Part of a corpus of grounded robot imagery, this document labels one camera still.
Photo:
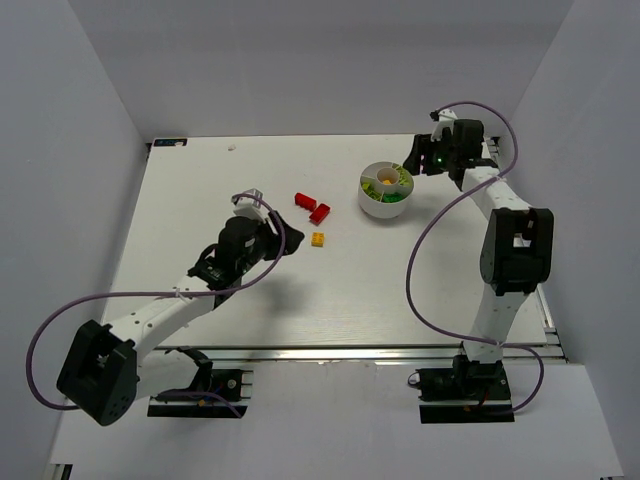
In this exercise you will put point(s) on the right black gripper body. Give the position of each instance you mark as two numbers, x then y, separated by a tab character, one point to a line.
420	156

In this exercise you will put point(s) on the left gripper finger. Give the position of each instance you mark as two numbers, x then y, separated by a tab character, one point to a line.
288	233
288	245

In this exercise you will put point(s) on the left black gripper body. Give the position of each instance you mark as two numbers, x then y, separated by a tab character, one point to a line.
275	235

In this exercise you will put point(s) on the orange square lego brick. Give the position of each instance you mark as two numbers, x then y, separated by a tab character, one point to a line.
318	239

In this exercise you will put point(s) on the red square lego brick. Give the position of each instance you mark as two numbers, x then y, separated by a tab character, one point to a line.
319	214

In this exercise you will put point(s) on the red long lego brick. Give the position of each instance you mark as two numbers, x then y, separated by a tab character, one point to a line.
305	202

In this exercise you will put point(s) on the dark green lego brick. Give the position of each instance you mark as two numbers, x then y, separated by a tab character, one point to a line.
392	198

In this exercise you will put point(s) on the light green small lego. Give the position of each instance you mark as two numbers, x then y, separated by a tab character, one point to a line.
404	177

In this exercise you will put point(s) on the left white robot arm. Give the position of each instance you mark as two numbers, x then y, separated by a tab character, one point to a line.
110	366

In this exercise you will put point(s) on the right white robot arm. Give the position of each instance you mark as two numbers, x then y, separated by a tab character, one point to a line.
517	248

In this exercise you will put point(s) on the white round divided container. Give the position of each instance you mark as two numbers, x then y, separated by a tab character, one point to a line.
381	210

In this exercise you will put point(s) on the left blue corner sticker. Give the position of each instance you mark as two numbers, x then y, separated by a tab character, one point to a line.
170	142

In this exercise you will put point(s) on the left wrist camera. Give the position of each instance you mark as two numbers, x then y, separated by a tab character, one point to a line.
248	205

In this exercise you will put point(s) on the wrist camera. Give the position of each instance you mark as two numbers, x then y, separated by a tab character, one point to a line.
248	205
443	118

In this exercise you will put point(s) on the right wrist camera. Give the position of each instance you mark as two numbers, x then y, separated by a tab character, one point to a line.
443	118

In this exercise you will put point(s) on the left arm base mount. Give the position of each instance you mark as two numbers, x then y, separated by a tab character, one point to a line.
194	386

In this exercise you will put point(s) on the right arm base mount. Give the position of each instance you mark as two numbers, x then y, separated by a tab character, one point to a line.
467	392

